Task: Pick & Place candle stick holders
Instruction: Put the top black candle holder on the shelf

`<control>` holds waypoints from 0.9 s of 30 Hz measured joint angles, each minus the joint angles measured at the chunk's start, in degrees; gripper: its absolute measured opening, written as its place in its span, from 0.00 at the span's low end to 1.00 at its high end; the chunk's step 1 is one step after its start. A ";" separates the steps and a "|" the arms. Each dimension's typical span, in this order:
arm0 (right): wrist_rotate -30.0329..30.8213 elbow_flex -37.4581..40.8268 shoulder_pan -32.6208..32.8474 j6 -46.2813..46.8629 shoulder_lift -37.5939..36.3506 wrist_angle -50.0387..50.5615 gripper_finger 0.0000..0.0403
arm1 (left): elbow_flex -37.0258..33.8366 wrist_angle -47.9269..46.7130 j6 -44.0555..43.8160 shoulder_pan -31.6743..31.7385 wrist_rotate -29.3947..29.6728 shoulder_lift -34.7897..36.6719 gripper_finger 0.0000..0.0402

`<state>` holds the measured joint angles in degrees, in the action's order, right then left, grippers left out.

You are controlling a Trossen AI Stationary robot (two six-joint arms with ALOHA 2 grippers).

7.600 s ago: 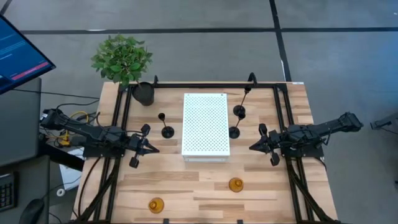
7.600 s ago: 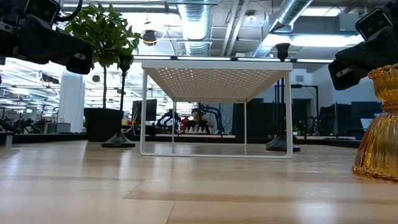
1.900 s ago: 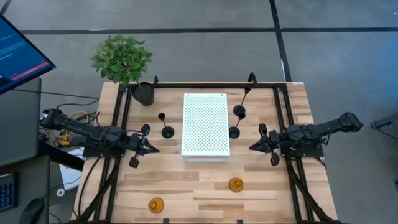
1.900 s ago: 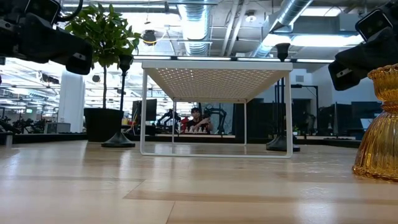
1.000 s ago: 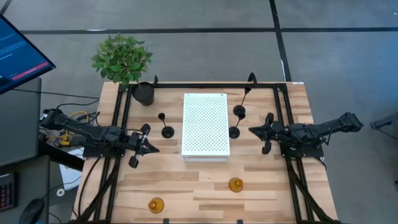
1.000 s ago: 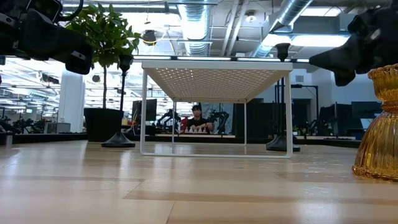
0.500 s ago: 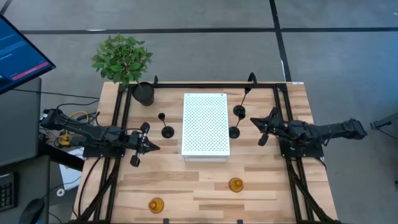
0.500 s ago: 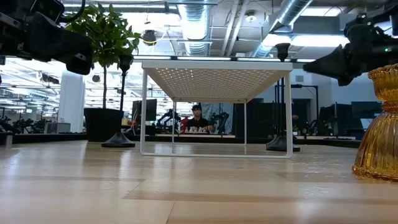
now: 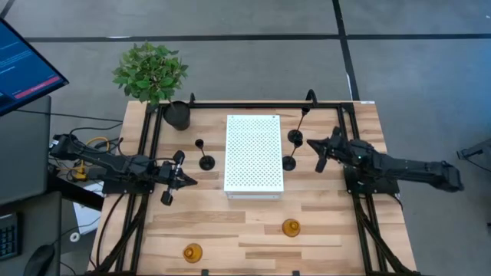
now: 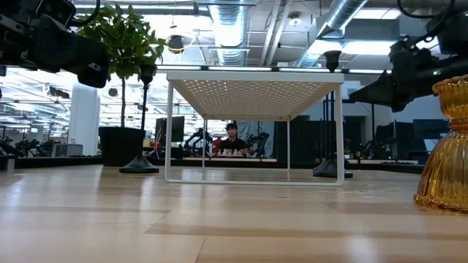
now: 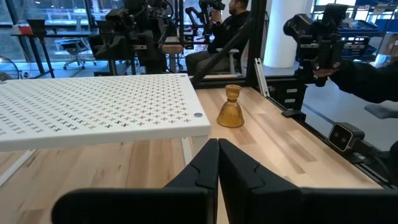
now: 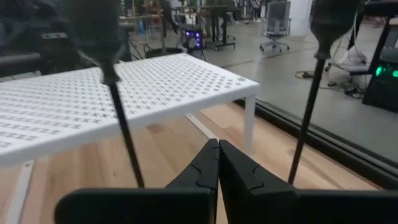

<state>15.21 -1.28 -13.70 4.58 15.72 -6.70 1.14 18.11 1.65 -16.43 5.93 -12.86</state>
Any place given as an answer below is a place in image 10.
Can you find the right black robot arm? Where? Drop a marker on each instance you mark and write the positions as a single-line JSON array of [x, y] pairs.
[[449, 73]]

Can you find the amber ribbed glass candle holder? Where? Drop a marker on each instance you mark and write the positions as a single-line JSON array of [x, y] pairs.
[[446, 164]]

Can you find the green leafy indoor tree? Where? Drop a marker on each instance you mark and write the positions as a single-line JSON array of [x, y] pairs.
[[124, 36]]

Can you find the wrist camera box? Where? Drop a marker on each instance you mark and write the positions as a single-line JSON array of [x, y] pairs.
[[55, 9], [453, 36]]

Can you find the dark wide monitor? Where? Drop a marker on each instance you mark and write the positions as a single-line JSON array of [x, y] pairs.
[[431, 128]]

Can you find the white ceiling detector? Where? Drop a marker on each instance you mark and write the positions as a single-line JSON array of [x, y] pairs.
[[294, 20]]

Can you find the silver ribbed ceiling duct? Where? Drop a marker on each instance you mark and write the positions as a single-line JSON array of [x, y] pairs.
[[228, 29]]

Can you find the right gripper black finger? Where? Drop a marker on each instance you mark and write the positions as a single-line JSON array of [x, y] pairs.
[[376, 91]]

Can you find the black round ceiling fixture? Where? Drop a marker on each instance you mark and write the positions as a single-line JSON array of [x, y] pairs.
[[176, 44]]

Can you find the black computer monitor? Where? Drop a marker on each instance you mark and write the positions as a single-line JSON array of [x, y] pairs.
[[175, 128]]

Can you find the person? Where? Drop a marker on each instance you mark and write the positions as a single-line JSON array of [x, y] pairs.
[[234, 144]]

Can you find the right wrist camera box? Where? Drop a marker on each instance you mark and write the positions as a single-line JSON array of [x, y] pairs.
[[453, 36]]

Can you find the grey box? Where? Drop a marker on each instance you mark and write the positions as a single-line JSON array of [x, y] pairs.
[[67, 150]]

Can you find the black plant pot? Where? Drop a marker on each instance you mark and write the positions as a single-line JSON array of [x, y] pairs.
[[120, 146]]

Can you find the white round column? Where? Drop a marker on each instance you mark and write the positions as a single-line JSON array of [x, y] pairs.
[[84, 120]]

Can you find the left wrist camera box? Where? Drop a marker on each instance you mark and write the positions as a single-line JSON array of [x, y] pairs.
[[55, 9]]

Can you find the tall black candlestick holder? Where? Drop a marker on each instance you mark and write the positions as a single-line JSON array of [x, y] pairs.
[[332, 58], [139, 166]]

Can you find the silver slanted ceiling duct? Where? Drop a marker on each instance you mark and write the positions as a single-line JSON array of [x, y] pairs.
[[343, 11]]

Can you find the black background robot arm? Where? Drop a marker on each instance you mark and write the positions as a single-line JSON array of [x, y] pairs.
[[260, 142], [197, 137]]

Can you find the white perforated metal shelf rack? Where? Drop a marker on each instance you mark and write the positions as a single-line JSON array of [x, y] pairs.
[[256, 76]]

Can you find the dark blue panel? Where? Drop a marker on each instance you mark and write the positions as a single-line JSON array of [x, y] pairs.
[[2, 71]]

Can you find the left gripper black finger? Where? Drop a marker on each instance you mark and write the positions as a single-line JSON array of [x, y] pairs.
[[73, 51]]

